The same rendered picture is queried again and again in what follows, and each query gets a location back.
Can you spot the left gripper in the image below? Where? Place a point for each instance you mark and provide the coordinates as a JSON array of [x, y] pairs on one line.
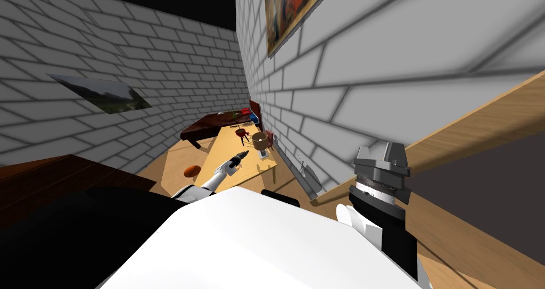
[[236, 158]]

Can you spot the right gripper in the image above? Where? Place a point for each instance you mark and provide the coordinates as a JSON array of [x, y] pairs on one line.
[[383, 169]]

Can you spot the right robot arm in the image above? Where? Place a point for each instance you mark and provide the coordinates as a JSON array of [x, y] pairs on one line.
[[396, 233]]

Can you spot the light wooden table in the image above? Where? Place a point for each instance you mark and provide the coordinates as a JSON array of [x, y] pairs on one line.
[[225, 152]]

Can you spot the dark brown wooden desk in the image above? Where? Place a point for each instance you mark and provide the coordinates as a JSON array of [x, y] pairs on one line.
[[204, 127]]

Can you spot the orange round stool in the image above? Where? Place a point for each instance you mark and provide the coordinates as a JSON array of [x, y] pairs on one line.
[[192, 171]]

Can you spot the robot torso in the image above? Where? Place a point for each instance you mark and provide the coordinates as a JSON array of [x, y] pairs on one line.
[[255, 246]]

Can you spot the dark grey door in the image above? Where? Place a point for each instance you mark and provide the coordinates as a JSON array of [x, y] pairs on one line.
[[489, 195]]

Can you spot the green landscape picture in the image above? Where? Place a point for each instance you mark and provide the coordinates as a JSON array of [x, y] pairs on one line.
[[104, 94]]

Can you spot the dark brown wooden cabinet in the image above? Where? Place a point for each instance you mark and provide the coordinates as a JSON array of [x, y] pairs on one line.
[[64, 182]]

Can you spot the grey long wall fixture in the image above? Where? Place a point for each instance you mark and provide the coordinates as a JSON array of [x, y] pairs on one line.
[[304, 176]]

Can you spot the colourful painting in wooden frame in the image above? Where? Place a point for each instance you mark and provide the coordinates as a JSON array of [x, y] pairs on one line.
[[289, 8]]

